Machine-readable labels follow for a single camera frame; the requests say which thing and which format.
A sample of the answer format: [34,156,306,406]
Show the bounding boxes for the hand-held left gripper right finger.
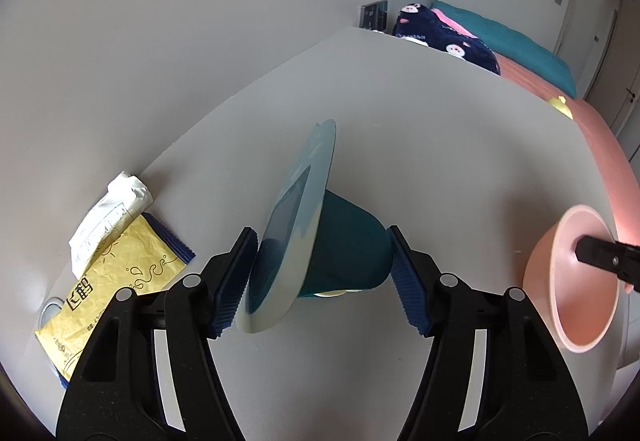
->
[386,224,588,441]

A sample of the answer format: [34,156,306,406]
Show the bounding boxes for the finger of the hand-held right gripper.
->
[574,235,640,293]

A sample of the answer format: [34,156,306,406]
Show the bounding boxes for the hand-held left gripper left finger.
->
[56,226,261,441]

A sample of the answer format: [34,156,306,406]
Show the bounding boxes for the pink bowl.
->
[522,204,623,353]

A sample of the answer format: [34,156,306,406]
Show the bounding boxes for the teal cup with blue lid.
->
[235,120,393,334]

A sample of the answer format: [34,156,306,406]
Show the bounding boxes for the bed with pink sheet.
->
[500,56,640,247]

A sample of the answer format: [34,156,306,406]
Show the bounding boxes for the yellow snack packet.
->
[34,214,183,389]

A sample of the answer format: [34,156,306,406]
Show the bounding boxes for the white crumpled plastic bag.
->
[69,172,153,279]

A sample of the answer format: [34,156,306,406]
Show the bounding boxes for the yellow plush toy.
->
[546,95,575,118]

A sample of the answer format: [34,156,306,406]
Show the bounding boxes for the teal pillow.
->
[431,0,578,98]

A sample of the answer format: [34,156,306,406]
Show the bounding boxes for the navy printed fleece blanket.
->
[391,2,502,76]

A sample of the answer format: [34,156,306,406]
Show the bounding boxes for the white closet doors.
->
[552,0,640,137]

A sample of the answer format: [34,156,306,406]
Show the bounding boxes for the white cable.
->
[39,297,66,327]

